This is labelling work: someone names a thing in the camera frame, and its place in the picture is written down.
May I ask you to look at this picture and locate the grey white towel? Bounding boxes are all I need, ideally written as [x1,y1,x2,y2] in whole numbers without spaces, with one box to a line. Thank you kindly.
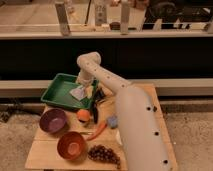
[70,85,93,101]

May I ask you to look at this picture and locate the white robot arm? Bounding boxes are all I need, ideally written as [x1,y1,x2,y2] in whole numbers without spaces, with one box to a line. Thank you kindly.
[77,52,172,171]

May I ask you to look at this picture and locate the green plastic tray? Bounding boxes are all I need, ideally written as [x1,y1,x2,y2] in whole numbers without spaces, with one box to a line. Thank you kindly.
[41,73,93,110]

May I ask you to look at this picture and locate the orange ball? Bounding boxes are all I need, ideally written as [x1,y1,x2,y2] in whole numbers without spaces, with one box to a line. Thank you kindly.
[76,109,90,123]

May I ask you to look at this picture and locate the orange carrot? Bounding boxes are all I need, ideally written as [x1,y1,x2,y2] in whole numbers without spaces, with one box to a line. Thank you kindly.
[86,121,107,141]

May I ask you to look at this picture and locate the blue sponge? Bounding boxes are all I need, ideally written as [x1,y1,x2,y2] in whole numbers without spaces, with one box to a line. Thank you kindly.
[107,116,118,129]

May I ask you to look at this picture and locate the purple bowl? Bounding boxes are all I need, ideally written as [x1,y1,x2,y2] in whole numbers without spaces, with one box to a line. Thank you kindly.
[39,108,67,133]

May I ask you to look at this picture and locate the wooden table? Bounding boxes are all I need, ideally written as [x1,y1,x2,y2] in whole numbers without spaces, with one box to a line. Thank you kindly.
[25,84,178,171]

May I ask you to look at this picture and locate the orange brown bowl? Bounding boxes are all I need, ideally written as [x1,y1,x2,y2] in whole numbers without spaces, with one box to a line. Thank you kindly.
[57,131,86,160]

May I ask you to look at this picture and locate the bunch of dark grapes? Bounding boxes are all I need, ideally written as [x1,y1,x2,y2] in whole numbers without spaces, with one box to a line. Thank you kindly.
[88,145,121,169]

